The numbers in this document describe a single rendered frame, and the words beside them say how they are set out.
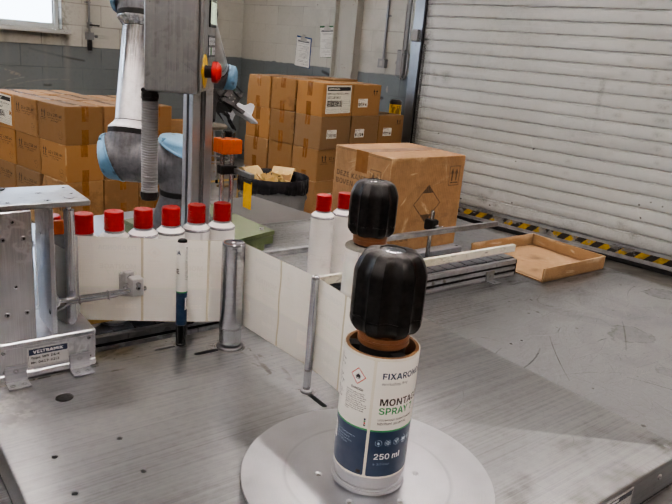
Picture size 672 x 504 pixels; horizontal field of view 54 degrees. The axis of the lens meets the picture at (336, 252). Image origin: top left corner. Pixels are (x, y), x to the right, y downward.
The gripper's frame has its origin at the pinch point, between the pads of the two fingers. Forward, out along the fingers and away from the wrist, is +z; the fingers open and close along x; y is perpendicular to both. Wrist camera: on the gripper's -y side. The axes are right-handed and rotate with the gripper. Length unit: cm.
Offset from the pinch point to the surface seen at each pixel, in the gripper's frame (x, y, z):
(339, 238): -83, -45, 6
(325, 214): -85, -45, -2
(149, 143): -79, -58, -38
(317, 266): -82, -53, 5
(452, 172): -66, 5, 36
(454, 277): -84, -30, 40
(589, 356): -123, -43, 47
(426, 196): -64, -7, 34
